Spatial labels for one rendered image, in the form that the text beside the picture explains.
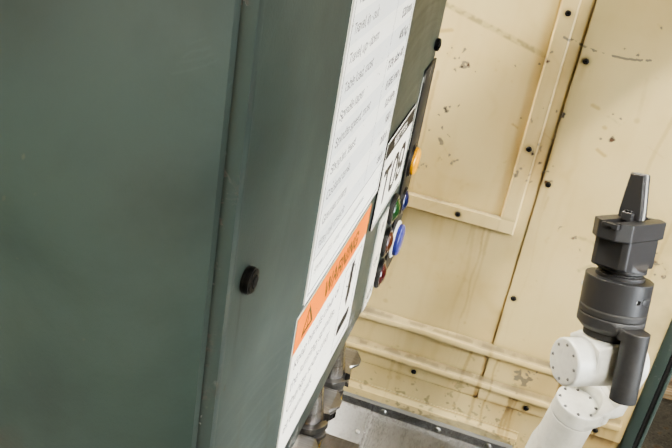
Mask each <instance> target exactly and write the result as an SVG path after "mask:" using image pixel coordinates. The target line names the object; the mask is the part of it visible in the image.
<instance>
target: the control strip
mask: <svg viewBox="0 0 672 448"><path fill-rule="evenodd" d="M436 60H437V58H434V59H433V61H432V62H431V63H430V65H429V66H428V67H427V69H426V70H425V72H424V79H423V83H422V88H421V93H420V97H419V102H418V107H417V111H416V116H415V121H414V125H413V130H412V135H411V139H410V144H409V149H408V152H407V156H406V161H405V166H404V170H403V175H402V180H401V185H400V189H399V194H397V193H396V194H395V195H394V196H393V198H392V201H391V204H390V208H389V213H388V217H387V223H388V225H391V224H392V227H390V226H389V227H388V228H387V229H386V232H385V234H384V237H383V241H382V246H381V251H380V255H381V257H385V259H384V258H382V259H381V260H380V262H379V264H378V267H377V270H376V275H375V279H374V284H373V286H374V288H378V287H379V286H380V285H379V278H380V274H381V271H382V268H383V266H384V264H386V267H387V269H388V267H389V265H390V263H391V261H392V259H393V257H394V255H392V248H393V244H394V240H395V236H396V233H397V230H398V228H399V225H400V224H402V221H401V220H402V216H403V211H402V205H403V201H404V198H405V195H406V192H407V191H409V184H410V179H411V175H410V167H411V162H412V159H413V155H414V152H415V150H416V148H417V147H418V142H419V138H420V133H421V129H422V124H423V119H424V115H425V110H426V106H427V101H428V97H429V92H430V87H431V83H432V78H433V74H434V69H435V64H436ZM398 199H400V204H401V207H400V212H399V214H398V217H397V218H396V219H395V220H394V221H392V218H393V213H394V209H395V206H396V203H397V200H398ZM391 232H393V237H394V240H393V244H392V247H391V249H390V250H389V251H388V253H386V254H385V251H386V246H387V242H388V239H389V236H390V233H391Z"/></svg>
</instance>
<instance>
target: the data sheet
mask: <svg viewBox="0 0 672 448"><path fill-rule="evenodd" d="M414 5H415V0H353V1H352V7H351V13H350V19H349V26H348V32H347V38H346V44H345V50H344V56H343V62H342V68H341V74H340V80H339V87H338V93H337V99H336V105H335V111H334V117H333V123H332V129H331V135H330V141H329V147H328V154H327V160H326V166H325V172H324V178H323V184H322V190H321V196H320V202H319V208H318V215H317V221H316V227H315V233H314V239H313V245H312V251H311V257H310V263H309V269H308V275H307V282H306V288H305V294H304V300H303V305H305V304H306V302H307V301H308V299H309V298H310V296H311V294H312V293H313V291H314V290H315V288H316V287H317V285H318V283H319V282H320V280H321V279H322V277H323V276H324V274H325V272H326V271H327V269H328V268H329V266H330V265H331V263H332V261H333V260H334V258H335V257H336V255H337V254H338V252H339V250H340V249H341V247H342V246H343V244H344V243H345V241H346V239H347V238H348V236H349V235H350V233H351V231H352V230H353V228H354V227H355V225H356V224H357V222H358V220H359V219H360V217H361V216H362V214H363V213H364V211H365V209H366V208H367V206H368V205H369V203H370V202H371V200H372V198H373V197H374V195H375V194H376V192H377V191H378V186H379V181H380V175H381V170H382V165H383V160H384V155H385V150H386V145H387V140H388V135H389V130H390V125H391V120H392V115H393V110H394V105H395V100H396V95H397V90H398V85H399V80H400V75H401V70H402V65H403V60H404V55H405V50H406V45H407V40H408V35H409V30H410V25H411V20H412V15H413V10H414Z"/></svg>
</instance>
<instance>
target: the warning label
mask: <svg viewBox="0 0 672 448"><path fill-rule="evenodd" d="M371 206H372V204H371V203H370V205H369V206H368V208H367V210H366V211H365V213H364V214H363V216H362V217H361V219H360V221H359V222H358V224H357V225H356V227H355V229H354V230H353V232H352V233H351V235H350V236H349V238H348V240H347V241H346V243H345V244H344V246H343V248H342V249H341V251H340V252H339V254H338V255H337V257H336V259H335V260H334V262H333V263H332V265H331V266H330V268H329V270H328V271H327V273H326V274H325V276H324V278H323V279H322V281H321V282H320V284H319V285H318V287H317V289H316V290H315V292H314V293H313V295H312V297H311V298H310V300H309V301H308V303H307V304H306V306H305V308H304V309H303V311H302V312H301V314H300V315H299V317H298V319H297V321H296V328H295V334H294V340H293V346H292V352H291V359H290V365H289V371H288V377H287V383H286V389H285V396H284V402H283V408H282V414H281V420H280V427H279V433H278V439H277V445H276V448H285V446H286V444H287V442H288V440H289V438H290V436H291V434H292V432H293V430H294V428H295V426H296V424H297V423H298V421H299V419H300V417H301V415H302V413H303V411H304V409H305V407H306V405H307V403H308V401H309V399H310V398H311V396H312V394H313V392H314V390H315V388H316V386H317V384H318V382H319V380H320V378H321V376H322V374H323V372H324V371H325V369H326V367H327V365H328V363H329V361H330V359H331V357H332V355H333V353H334V351H335V349H336V347H337V346H338V344H339V342H340V340H341V338H342V336H343V334H344V332H345V330H346V328H347V326H348V322H349V317H350V312H351V307H352V302H353V297H354V292H355V287H356V282H357V277H358V271H359V266H360V261H361V256H362V251H363V246H364V241H365V236H366V231H367V226H368V221H369V216H370V211H371Z"/></svg>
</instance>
